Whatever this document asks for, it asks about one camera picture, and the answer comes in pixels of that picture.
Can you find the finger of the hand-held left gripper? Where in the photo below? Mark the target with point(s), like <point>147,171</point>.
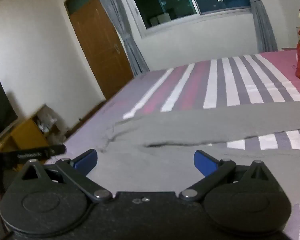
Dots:
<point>56,150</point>

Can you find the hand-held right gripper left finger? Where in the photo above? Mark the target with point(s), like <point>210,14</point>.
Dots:
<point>86,158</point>

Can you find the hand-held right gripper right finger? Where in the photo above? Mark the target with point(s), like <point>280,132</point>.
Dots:
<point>205,162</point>

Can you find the grey pants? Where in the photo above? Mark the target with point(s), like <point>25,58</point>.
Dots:
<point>165,130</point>

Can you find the clear plastic bags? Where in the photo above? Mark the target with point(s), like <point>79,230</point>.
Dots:
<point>46,121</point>

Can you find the yellow wooden cabinet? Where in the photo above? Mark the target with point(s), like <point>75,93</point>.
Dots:
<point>25,135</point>

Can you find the black television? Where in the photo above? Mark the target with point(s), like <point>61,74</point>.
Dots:
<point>0,110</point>

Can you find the brown wooden door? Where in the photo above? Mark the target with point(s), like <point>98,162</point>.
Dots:
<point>100,50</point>

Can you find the striped pink grey bed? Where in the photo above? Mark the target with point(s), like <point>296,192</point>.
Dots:
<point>277,62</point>

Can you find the grey curtain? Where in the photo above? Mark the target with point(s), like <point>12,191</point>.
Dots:
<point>263,27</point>
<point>130,37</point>

